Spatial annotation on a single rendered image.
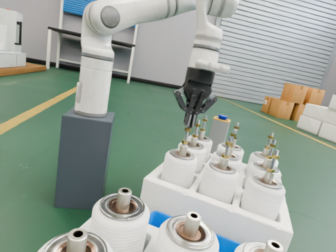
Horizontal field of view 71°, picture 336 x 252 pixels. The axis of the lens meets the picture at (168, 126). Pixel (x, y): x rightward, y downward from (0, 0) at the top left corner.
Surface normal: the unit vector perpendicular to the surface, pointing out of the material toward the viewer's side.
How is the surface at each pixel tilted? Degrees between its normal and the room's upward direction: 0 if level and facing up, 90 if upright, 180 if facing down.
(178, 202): 90
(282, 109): 90
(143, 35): 90
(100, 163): 90
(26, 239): 0
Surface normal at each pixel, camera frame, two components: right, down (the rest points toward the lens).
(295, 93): 0.17, 0.27
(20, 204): 0.19, -0.95
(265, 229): -0.35, 0.16
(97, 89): 0.43, 0.30
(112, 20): 0.62, 0.38
